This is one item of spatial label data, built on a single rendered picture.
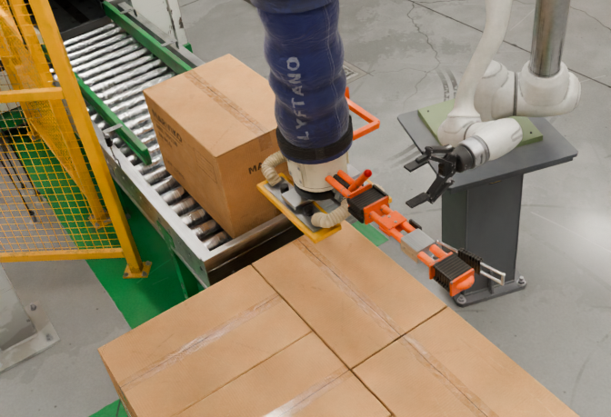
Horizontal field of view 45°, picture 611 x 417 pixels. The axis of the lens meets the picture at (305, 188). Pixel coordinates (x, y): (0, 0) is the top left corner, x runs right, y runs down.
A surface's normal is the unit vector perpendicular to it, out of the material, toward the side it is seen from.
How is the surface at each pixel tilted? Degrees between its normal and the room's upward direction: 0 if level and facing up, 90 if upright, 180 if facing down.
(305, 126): 73
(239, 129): 0
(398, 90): 0
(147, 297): 0
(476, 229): 90
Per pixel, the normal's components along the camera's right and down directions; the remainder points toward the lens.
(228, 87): -0.11, -0.77
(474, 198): 0.26, 0.59
